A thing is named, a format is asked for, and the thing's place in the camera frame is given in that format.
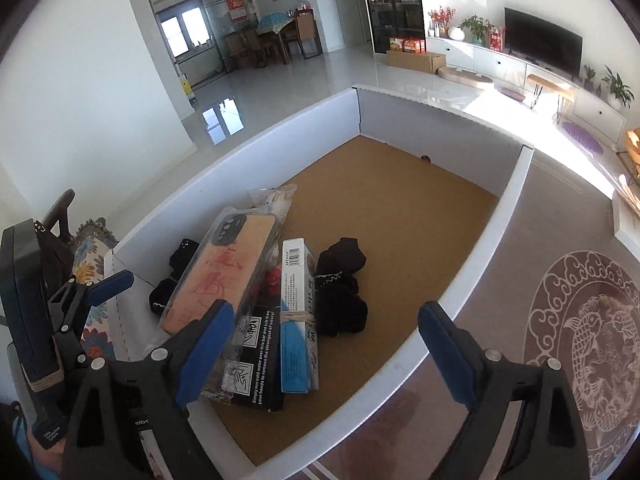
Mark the potted green plant right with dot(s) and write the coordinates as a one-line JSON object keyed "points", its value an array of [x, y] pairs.
{"points": [[619, 94]]}

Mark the wooden phone case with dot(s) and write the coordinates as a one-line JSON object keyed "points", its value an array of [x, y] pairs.
{"points": [[240, 247]]}

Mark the small potted plant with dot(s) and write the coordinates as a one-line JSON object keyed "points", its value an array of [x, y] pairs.
{"points": [[590, 74]]}

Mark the person's left hand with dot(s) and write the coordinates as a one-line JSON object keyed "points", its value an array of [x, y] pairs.
{"points": [[50, 458]]}

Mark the red flower arrangement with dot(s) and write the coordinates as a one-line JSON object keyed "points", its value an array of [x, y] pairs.
{"points": [[441, 19]]}

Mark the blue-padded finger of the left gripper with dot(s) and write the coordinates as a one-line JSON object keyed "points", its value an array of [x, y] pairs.
{"points": [[109, 288]]}

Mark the dark glass display cabinet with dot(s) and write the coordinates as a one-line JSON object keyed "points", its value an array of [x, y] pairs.
{"points": [[395, 19]]}

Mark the flat white open box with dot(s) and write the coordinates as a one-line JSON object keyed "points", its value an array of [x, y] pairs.
{"points": [[625, 209]]}

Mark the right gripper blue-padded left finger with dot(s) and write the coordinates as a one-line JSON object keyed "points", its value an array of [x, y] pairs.
{"points": [[120, 401]]}

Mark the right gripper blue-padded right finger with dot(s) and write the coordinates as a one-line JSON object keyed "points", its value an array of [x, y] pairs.
{"points": [[547, 441]]}

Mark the black printed box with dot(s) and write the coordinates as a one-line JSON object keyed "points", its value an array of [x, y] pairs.
{"points": [[253, 378]]}

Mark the orange lounge chair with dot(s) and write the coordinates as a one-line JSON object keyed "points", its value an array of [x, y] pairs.
{"points": [[632, 141]]}

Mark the brown cardboard box on floor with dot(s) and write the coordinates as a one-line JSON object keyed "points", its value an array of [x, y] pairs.
{"points": [[424, 62]]}

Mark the black socks pair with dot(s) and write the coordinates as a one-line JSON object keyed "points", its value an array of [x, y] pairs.
{"points": [[339, 308]]}

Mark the potted green plant left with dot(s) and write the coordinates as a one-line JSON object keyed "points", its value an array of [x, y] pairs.
{"points": [[479, 29]]}

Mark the potted green plant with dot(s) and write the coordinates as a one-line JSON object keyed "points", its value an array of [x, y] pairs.
{"points": [[479, 29], [619, 94]]}

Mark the blue white small box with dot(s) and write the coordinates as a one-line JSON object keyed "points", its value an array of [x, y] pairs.
{"points": [[299, 355]]}

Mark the black television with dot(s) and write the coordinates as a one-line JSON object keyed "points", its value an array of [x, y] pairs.
{"points": [[542, 41]]}

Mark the small wooden stool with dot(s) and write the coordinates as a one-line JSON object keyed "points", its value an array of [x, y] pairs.
{"points": [[564, 97]]}

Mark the red plastic bag bundle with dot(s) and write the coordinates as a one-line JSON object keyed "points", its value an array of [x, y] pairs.
{"points": [[270, 289]]}

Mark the floral cushion chair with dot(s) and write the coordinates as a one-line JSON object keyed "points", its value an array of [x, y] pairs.
{"points": [[89, 246]]}

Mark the white tv cabinet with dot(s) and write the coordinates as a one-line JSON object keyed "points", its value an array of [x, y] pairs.
{"points": [[588, 110]]}

